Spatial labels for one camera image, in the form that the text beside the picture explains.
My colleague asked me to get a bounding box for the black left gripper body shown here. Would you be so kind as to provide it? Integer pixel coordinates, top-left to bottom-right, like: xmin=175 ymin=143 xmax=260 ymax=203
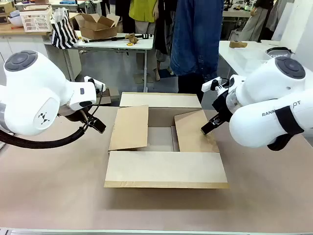
xmin=60 ymin=107 xmax=96 ymax=126

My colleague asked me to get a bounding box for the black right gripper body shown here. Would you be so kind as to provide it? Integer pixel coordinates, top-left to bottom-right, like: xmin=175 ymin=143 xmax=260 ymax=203
xmin=211 ymin=92 xmax=233 ymax=122

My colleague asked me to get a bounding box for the large brown cardboard box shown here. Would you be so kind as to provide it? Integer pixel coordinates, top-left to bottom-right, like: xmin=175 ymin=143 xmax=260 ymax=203
xmin=104 ymin=92 xmax=230 ymax=189

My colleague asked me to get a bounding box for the person's left denim forearm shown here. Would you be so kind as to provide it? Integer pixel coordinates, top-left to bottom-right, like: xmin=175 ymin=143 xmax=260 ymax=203
xmin=204 ymin=41 xmax=219 ymax=79

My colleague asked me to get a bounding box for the small open cardboard box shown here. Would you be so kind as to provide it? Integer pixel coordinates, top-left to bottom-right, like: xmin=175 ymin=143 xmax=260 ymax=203
xmin=74 ymin=13 xmax=120 ymax=40

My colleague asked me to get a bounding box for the cardboard box on shelf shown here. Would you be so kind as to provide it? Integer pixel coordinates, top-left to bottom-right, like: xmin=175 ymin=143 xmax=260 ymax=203
xmin=0 ymin=0 xmax=17 ymax=14

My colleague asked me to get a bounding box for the cardboard piece on floor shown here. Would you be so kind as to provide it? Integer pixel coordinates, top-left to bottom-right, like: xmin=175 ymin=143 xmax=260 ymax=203
xmin=99 ymin=87 xmax=120 ymax=106

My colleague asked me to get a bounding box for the white side table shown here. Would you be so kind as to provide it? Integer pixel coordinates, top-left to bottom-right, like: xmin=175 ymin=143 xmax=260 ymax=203
xmin=218 ymin=40 xmax=298 ymax=98

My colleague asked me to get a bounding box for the person in denim jacket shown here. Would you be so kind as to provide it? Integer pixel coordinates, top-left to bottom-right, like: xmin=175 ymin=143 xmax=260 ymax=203
xmin=170 ymin=0 xmax=225 ymax=103

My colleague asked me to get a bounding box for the white table with grey leg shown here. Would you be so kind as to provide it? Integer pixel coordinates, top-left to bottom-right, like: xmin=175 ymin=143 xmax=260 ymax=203
xmin=73 ymin=30 xmax=155 ymax=93

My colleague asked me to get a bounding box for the black white campus container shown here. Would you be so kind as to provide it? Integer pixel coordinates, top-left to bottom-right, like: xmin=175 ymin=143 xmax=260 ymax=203
xmin=266 ymin=47 xmax=295 ymax=60

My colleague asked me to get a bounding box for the long black pole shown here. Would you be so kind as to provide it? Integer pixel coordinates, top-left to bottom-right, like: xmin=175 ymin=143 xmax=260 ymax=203
xmin=83 ymin=34 xmax=153 ymax=44

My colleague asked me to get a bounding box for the black white striped bag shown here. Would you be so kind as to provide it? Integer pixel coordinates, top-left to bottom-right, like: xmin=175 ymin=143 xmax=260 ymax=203
xmin=50 ymin=7 xmax=79 ymax=49

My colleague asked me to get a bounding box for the white cabinet with wooden top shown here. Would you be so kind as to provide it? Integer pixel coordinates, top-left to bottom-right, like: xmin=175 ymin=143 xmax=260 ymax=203
xmin=0 ymin=23 xmax=53 ymax=83

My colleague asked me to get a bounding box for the person in beige clothes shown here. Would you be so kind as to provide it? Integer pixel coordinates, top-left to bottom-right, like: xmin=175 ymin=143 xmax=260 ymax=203
xmin=241 ymin=0 xmax=272 ymax=42

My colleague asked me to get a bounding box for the crumpled brown paper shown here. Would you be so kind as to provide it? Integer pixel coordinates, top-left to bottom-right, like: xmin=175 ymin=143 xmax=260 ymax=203
xmin=124 ymin=32 xmax=139 ymax=45

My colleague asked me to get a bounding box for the black hanging garment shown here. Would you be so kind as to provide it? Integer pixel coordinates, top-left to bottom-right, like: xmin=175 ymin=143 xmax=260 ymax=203
xmin=154 ymin=0 xmax=177 ymax=56

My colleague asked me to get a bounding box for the white plastic lattice basket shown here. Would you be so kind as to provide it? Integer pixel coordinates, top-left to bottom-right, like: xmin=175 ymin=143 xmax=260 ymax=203
xmin=20 ymin=6 xmax=53 ymax=33

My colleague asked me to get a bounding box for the white foam board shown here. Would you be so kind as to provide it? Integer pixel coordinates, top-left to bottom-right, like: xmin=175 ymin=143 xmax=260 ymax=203
xmin=285 ymin=0 xmax=313 ymax=53

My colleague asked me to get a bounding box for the mannequin with yellow vest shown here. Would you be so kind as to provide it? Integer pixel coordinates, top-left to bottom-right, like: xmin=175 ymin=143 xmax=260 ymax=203
xmin=129 ymin=0 xmax=161 ymax=82

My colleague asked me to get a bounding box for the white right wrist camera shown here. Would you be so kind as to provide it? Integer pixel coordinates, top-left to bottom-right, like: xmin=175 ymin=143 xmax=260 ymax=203
xmin=201 ymin=77 xmax=230 ymax=93

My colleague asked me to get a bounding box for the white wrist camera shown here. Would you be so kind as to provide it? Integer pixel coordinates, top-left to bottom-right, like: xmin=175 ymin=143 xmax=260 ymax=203
xmin=201 ymin=77 xmax=230 ymax=93
xmin=84 ymin=76 xmax=106 ymax=93

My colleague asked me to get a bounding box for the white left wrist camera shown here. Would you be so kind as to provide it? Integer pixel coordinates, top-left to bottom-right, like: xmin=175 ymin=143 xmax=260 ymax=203
xmin=84 ymin=76 xmax=106 ymax=93

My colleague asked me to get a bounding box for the black left arm cable bundle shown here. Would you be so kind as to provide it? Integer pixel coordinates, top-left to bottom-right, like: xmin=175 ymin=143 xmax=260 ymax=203
xmin=0 ymin=84 xmax=106 ymax=149

